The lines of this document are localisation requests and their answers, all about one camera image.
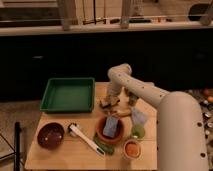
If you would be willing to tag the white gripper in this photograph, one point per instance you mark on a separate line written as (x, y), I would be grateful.
(113, 89)

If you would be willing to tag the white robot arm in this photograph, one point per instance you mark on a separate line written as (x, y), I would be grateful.
(181, 144)

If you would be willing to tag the orange bowl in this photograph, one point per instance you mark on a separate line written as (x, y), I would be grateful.
(118, 135)

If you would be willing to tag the purple bowl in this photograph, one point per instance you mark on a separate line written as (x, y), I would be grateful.
(50, 136)

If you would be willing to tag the yellow banana toy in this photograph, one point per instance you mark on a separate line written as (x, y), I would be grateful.
(119, 113)

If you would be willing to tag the brown brush toy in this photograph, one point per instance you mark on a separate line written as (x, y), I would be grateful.
(132, 97)

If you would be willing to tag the blue sponge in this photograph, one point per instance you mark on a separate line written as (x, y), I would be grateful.
(110, 126)

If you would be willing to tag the light blue cloth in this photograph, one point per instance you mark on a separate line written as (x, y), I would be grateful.
(138, 117)

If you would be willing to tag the green cup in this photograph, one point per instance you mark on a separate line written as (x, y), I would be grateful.
(137, 131)

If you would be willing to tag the green cucumber toy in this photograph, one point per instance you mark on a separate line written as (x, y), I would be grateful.
(106, 148)

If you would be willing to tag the green plastic tray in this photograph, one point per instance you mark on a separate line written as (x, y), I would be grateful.
(68, 95)

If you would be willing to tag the cup with orange content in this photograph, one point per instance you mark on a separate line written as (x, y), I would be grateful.
(131, 149)

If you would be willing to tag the black pole stand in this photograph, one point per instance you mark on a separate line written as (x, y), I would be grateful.
(17, 130)

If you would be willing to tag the white handled kitchen tool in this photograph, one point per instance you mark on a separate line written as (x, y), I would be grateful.
(73, 128)

